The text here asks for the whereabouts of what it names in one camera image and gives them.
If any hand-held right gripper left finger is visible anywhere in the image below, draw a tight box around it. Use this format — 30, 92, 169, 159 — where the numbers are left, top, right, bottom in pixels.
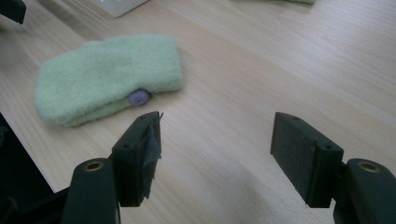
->
110, 111, 163, 208

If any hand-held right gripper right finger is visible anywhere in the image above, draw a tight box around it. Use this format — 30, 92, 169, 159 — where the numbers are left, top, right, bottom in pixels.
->
270, 111, 345, 209

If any green toy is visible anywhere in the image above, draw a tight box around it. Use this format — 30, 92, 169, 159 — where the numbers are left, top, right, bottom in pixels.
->
32, 33, 185, 128

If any white plastic basket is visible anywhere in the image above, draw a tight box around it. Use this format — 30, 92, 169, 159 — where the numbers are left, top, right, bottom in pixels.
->
90, 0, 150, 18

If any green fuzzy sock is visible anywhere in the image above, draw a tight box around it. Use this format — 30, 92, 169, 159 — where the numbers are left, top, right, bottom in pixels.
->
230, 0, 316, 6

